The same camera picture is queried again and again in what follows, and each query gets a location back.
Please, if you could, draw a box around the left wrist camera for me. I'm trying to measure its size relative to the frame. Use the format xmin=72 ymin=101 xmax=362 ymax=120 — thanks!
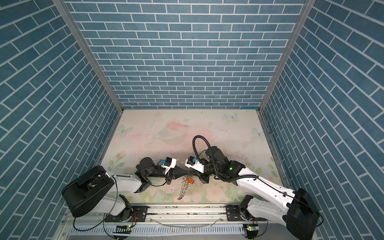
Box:
xmin=161 ymin=157 xmax=177 ymax=175

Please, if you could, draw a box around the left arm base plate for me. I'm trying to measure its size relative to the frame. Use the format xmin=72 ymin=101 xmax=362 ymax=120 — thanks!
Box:
xmin=105 ymin=206 xmax=149 ymax=224

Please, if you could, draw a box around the corner aluminium post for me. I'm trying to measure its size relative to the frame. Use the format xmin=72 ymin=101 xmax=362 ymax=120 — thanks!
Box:
xmin=52 ymin=0 xmax=124 ymax=114
xmin=259 ymin=0 xmax=316 ymax=114

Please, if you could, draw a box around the white cable duct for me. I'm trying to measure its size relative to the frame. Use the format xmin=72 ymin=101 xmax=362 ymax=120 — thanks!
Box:
xmin=70 ymin=224 xmax=245 ymax=237

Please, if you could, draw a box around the left corner aluminium post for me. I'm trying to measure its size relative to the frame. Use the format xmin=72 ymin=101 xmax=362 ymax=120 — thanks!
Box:
xmin=52 ymin=0 xmax=124 ymax=114

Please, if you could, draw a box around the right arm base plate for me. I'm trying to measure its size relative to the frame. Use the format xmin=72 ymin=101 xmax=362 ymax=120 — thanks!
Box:
xmin=225 ymin=204 xmax=267 ymax=223

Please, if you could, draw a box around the right corner aluminium post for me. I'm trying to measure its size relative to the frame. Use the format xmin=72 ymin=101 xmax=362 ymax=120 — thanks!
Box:
xmin=259 ymin=0 xmax=316 ymax=114

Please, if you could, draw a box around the bunch of coloured key tags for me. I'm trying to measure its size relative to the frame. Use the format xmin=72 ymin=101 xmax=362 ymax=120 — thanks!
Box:
xmin=183 ymin=175 xmax=195 ymax=185

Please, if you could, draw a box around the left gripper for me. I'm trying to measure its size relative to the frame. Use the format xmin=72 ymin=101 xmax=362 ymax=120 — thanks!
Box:
xmin=146 ymin=165 xmax=188 ymax=187

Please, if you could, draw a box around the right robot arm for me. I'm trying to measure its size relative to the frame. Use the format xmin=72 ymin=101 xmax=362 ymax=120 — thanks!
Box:
xmin=186 ymin=135 xmax=324 ymax=240

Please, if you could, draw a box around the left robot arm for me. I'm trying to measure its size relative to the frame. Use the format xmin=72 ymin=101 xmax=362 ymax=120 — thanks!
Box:
xmin=62 ymin=157 xmax=189 ymax=218

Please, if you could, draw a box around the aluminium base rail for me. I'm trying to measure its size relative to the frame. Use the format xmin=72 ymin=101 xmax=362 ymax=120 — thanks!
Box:
xmin=80 ymin=199 xmax=310 ymax=226

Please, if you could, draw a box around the large keyring with chain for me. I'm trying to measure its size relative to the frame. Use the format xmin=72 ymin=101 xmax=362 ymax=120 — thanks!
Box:
xmin=178 ymin=175 xmax=190 ymax=200

